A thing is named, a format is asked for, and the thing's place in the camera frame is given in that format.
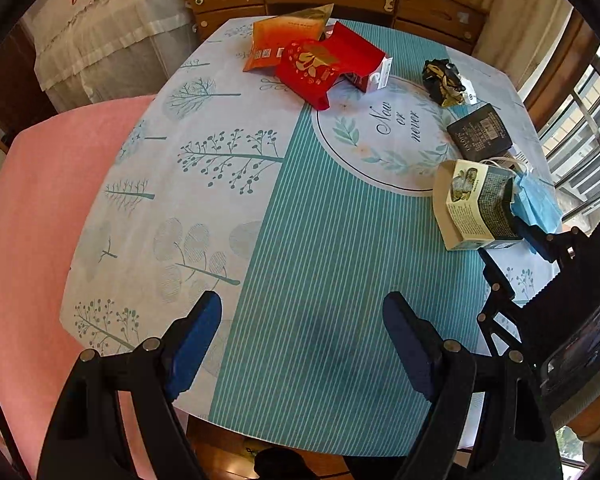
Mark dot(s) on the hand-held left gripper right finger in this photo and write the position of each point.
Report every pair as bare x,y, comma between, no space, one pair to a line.
405,345

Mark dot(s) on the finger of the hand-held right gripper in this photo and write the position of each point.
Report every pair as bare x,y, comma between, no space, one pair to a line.
525,230
497,285

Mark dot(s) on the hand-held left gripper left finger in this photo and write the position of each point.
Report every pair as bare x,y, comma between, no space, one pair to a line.
195,345

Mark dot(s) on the blue face mask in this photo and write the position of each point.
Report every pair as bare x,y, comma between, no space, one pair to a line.
537,202

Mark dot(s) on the green white carton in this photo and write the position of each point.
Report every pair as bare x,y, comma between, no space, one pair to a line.
472,205

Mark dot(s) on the black box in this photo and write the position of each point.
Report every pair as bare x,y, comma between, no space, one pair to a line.
480,132

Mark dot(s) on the black gold wrapper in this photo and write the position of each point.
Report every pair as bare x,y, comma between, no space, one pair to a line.
440,82

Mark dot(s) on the red printed carton box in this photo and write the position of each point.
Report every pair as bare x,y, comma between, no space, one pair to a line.
315,65

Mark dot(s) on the orange snack bag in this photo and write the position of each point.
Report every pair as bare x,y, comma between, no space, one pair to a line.
275,40

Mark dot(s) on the blue white patterned tablecloth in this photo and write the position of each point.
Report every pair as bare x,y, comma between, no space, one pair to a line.
305,260

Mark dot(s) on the metal window grille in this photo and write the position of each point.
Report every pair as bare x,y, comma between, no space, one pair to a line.
587,105

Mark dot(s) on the pink cloth-covered furniture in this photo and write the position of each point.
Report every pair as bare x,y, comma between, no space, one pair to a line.
40,210

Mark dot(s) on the white plastic drawer latch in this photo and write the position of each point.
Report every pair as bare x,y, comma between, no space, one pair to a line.
389,2

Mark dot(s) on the dark wooden door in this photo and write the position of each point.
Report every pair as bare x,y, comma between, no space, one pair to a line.
10,85

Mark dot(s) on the white lace covered cabinet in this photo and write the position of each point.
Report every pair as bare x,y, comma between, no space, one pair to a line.
105,35

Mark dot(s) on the wooden window frame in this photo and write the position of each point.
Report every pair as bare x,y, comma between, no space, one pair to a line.
555,70

